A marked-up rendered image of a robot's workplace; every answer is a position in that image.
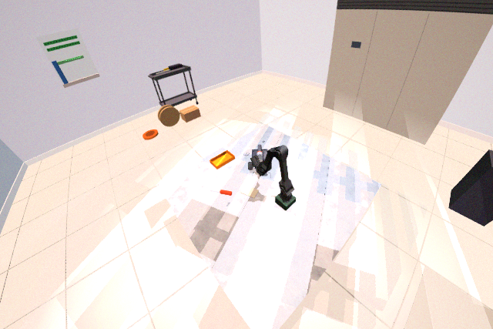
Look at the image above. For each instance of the orange rectangular tray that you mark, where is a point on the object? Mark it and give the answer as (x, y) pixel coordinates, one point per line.
(222, 159)

